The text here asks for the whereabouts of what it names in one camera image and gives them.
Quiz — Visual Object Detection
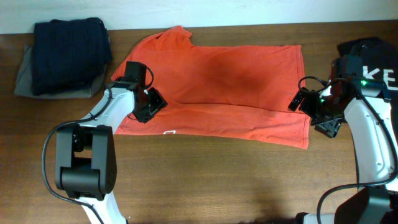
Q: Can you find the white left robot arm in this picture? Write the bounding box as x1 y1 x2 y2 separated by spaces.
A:
52 61 167 223

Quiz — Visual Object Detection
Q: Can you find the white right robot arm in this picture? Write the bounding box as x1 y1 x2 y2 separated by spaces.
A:
289 55 397 223

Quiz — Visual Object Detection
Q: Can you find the red printed t-shirt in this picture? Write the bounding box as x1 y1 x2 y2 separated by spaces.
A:
117 26 309 149

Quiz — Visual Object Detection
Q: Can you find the black printed t-shirt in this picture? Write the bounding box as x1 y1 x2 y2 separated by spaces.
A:
337 37 397 138

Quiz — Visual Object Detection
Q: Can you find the folded navy blue garment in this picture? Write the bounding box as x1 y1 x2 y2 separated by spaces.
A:
32 17 113 95

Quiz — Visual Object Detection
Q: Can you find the folded grey garment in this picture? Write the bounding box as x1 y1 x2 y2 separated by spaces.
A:
14 45 106 100

